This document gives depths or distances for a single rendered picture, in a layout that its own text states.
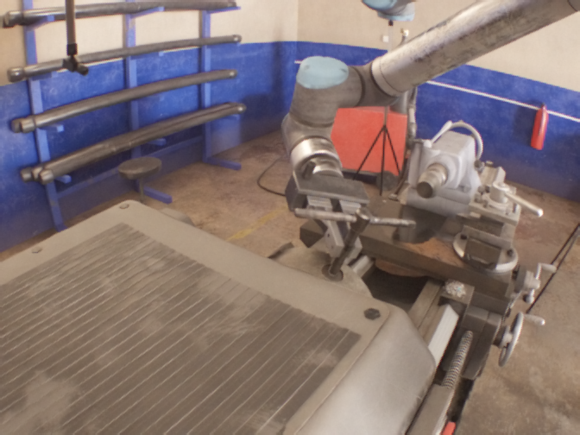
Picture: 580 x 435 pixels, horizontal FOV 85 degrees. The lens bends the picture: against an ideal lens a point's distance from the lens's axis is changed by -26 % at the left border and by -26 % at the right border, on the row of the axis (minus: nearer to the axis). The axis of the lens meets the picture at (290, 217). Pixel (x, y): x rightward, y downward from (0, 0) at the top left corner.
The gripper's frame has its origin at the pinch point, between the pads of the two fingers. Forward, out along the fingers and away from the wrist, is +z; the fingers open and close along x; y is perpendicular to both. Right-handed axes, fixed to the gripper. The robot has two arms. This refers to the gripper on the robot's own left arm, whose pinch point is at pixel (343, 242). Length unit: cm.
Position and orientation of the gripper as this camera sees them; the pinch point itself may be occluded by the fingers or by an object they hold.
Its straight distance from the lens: 63.0
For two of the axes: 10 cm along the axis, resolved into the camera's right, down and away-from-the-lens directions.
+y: 3.1, -7.2, -6.3
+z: 1.7, 6.9, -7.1
